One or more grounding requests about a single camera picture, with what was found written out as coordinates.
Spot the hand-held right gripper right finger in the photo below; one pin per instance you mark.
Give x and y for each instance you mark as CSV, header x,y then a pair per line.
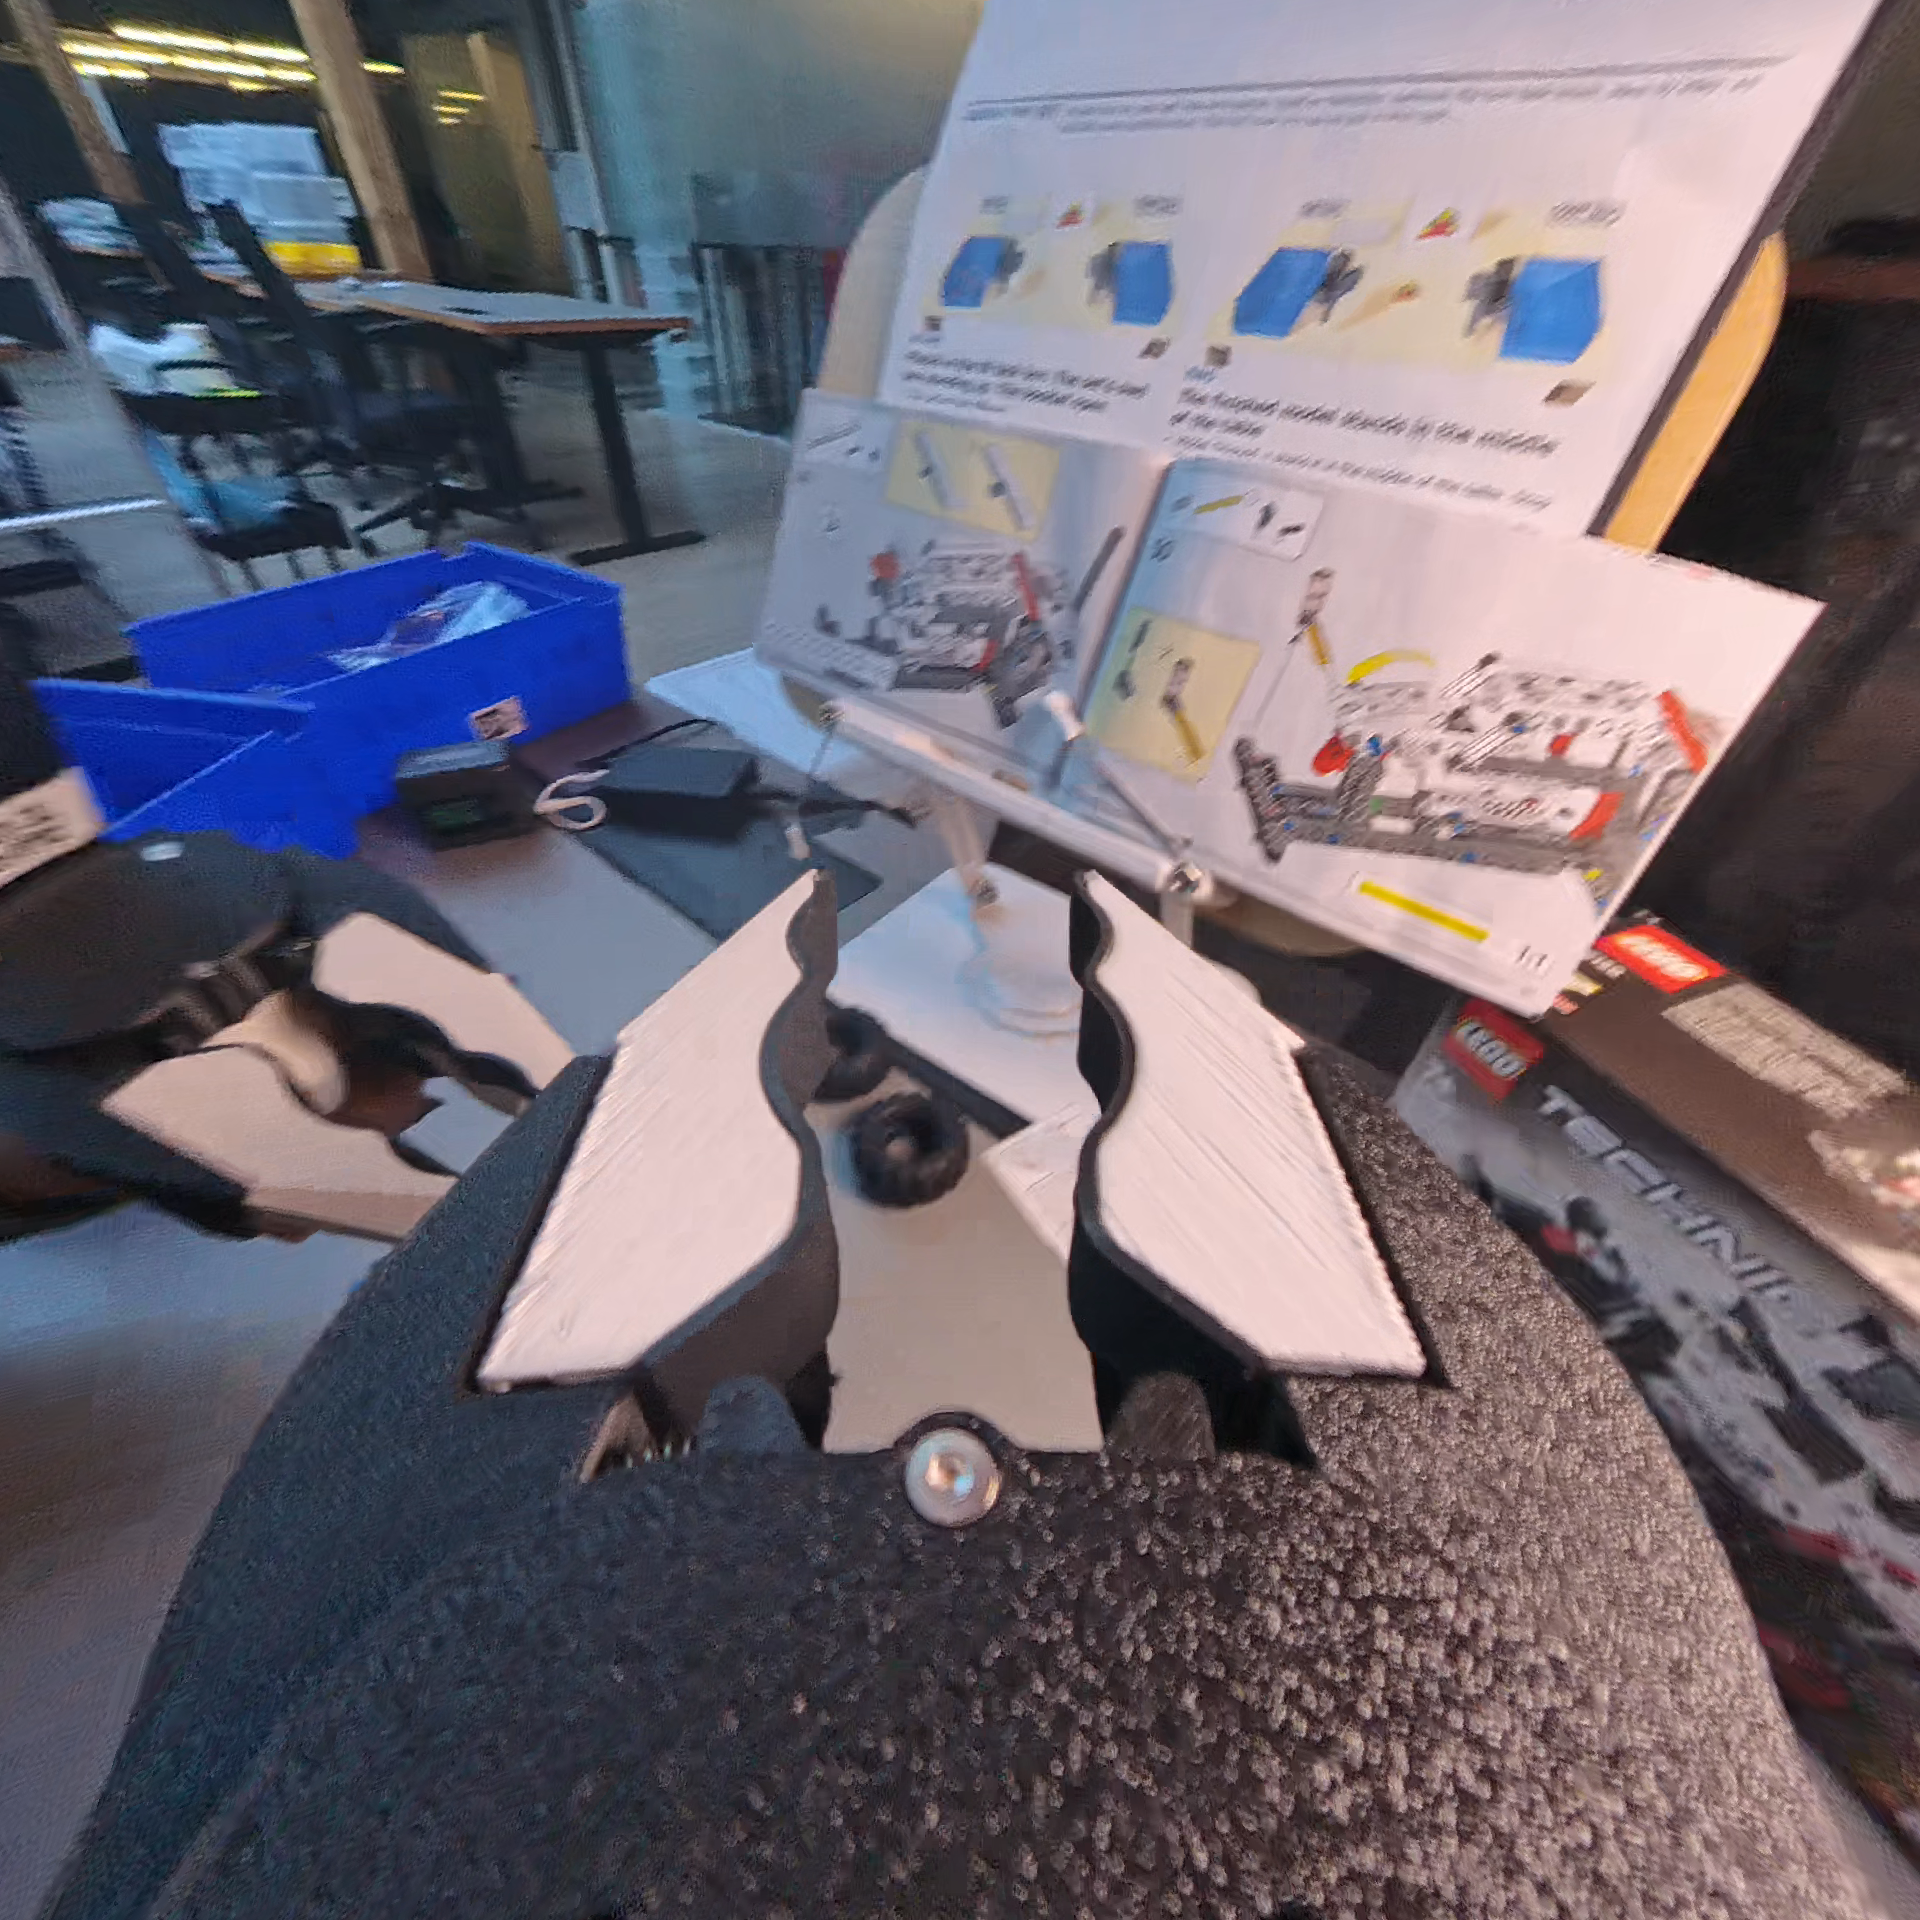
x,y
1244,1200

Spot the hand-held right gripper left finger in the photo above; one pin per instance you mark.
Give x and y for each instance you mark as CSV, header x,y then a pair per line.
x,y
662,1200

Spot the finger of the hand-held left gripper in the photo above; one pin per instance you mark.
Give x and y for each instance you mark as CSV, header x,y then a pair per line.
x,y
434,1008
272,1159

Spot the grey desk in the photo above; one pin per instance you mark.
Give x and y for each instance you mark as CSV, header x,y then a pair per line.
x,y
123,1411

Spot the printed task sheet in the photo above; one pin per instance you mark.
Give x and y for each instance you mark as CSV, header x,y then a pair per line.
x,y
1349,209

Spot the small black display device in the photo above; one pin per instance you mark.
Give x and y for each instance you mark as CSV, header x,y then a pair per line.
x,y
458,793

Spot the black rubber tyre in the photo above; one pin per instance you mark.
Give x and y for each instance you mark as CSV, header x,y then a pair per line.
x,y
910,1148
855,1054

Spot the black flat plate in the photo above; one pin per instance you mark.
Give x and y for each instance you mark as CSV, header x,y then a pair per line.
x,y
719,869

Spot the white booklet stand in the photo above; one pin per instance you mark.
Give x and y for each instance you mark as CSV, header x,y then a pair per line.
x,y
1020,961

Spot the black power adapter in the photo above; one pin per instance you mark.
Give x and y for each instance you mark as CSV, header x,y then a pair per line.
x,y
684,787

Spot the clear plastic bag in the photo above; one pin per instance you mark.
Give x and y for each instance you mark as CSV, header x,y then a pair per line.
x,y
434,622

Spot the toy set cardboard box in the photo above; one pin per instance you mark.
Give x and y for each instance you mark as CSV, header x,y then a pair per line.
x,y
1711,1200

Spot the white instruction booklet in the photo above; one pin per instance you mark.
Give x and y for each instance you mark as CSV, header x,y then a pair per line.
x,y
1413,721

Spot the black background office chair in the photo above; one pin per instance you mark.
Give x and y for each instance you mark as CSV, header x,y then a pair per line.
x,y
272,389

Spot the background office table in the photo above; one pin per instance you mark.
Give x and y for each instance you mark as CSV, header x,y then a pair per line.
x,y
496,313

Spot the wooden backing board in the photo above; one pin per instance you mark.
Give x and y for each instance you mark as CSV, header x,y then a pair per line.
x,y
1711,408

